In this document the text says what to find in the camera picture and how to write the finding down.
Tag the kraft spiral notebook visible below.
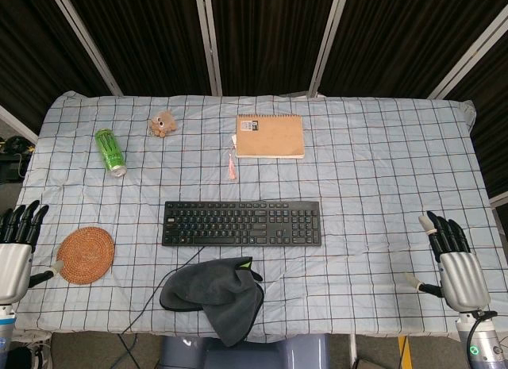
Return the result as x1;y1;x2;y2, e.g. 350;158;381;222
235;113;306;160

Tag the pink tassel bookmark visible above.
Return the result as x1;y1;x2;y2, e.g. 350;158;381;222
226;133;239;183

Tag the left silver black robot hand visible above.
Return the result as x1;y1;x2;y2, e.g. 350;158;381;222
0;200;64;302

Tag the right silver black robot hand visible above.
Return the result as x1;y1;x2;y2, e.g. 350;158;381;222
403;210;490;311

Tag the woven round coaster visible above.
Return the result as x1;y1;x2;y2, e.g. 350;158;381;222
56;225;116;285

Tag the brown plush toy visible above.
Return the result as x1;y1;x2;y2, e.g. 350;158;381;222
148;110;178;139

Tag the black keyboard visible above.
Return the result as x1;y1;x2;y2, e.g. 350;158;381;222
161;201;322;248

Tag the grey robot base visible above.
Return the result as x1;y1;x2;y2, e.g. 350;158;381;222
159;333;331;369

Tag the blue checked tablecloth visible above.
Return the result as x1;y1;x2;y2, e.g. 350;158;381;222
6;90;508;344

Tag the black equipment with yellow cables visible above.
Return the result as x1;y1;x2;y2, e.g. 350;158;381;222
0;135;37;183

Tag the dark grey cloth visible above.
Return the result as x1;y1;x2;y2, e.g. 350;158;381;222
159;256;266;348

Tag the black keyboard cable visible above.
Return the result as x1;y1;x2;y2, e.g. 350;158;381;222
120;245;206;336

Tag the green energy drink can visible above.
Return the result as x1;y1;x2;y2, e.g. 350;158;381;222
94;128;128;179

